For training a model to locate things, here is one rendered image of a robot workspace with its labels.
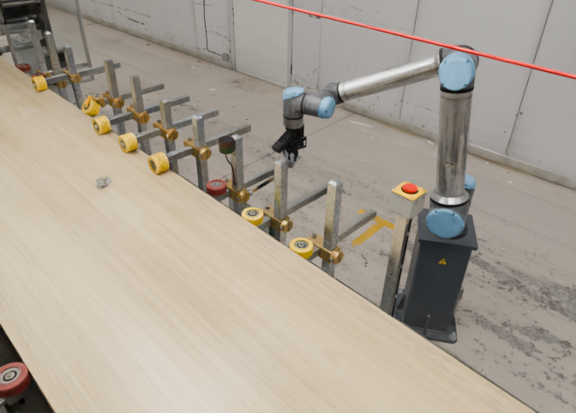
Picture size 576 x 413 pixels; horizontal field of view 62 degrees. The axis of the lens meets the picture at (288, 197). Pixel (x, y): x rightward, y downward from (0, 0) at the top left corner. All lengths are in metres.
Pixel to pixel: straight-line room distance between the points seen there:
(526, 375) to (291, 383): 1.61
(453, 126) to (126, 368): 1.33
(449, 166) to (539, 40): 2.22
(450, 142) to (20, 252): 1.54
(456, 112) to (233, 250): 0.93
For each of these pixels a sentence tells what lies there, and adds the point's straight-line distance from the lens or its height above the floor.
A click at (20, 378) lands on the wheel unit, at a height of 0.91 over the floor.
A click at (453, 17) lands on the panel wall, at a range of 4.21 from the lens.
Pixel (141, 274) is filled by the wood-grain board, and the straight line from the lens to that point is 1.56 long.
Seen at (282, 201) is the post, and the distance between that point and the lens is 1.75.
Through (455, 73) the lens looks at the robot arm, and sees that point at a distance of 1.77.
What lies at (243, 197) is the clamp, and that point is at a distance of 1.94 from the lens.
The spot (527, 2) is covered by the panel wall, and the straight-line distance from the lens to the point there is 4.00.
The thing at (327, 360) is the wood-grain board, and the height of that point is 0.90.
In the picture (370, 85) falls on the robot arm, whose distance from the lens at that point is 2.03.
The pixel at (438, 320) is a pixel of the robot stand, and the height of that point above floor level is 0.10.
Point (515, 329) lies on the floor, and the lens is 2.83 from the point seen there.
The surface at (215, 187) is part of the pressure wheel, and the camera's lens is 1.91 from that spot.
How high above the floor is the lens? 1.92
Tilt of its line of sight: 34 degrees down
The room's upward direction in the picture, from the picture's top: 1 degrees clockwise
